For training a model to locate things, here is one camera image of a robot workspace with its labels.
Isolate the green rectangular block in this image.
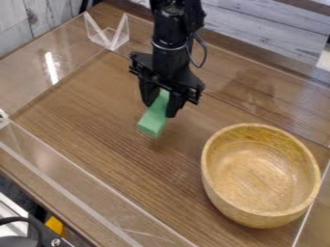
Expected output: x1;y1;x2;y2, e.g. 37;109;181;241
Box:
136;91;168;138

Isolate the brown wooden bowl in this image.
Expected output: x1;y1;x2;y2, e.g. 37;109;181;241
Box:
201;123;320;229

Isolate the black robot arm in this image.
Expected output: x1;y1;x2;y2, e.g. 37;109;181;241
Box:
129;0;207;118

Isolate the clear acrylic corner bracket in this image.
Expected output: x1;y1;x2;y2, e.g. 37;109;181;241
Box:
82;13;129;51

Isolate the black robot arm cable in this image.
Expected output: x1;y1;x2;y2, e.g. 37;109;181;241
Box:
185;32;208;69

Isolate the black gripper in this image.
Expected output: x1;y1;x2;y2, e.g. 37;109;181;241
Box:
128;41;204;118

